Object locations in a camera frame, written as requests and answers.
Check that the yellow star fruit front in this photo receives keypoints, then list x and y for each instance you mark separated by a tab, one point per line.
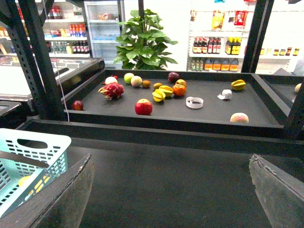
158	95

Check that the yellow mango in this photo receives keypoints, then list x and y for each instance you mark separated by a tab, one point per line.
37	187

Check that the black fruit tray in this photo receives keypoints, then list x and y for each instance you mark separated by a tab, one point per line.
199	110

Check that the orange persimmon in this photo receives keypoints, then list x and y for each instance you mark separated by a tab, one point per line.
179	90

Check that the yellow star fruit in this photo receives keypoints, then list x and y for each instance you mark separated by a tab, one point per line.
167	90
238	85
158	95

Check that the red yellow apple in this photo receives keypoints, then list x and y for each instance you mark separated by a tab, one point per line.
181	82

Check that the small dark red plum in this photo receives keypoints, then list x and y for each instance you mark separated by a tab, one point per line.
78	105

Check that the yellow star fruit far right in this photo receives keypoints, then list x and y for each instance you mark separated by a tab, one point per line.
238	85

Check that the crumpled white foam net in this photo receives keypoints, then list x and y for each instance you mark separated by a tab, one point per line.
226	94

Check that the glass door refrigerator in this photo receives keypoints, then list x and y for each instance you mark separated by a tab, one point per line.
103	17

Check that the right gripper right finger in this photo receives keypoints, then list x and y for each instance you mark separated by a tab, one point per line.
280	194

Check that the green apple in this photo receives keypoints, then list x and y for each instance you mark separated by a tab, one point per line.
128	77

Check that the black shelf post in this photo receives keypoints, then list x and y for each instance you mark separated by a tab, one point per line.
24	24

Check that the green potted plant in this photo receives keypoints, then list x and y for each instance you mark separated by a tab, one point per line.
143	44

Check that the pale round melon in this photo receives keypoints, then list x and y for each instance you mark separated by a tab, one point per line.
136	81

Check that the brown kiwi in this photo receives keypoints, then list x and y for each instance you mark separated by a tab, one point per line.
146	84
157	85

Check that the large red apple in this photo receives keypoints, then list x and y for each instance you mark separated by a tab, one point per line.
143	107

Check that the white pomegranate fruit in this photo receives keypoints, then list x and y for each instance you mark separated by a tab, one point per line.
110	79

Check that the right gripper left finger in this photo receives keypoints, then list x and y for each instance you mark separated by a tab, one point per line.
61	204

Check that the light blue plastic basket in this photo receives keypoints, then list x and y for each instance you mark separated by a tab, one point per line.
24	153

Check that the yellow star fruit behind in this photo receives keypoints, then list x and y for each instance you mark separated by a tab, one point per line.
167	90

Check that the pale peach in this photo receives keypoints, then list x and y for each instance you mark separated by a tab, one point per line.
239	118

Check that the pink dragon fruit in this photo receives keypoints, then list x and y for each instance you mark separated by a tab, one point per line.
112	90

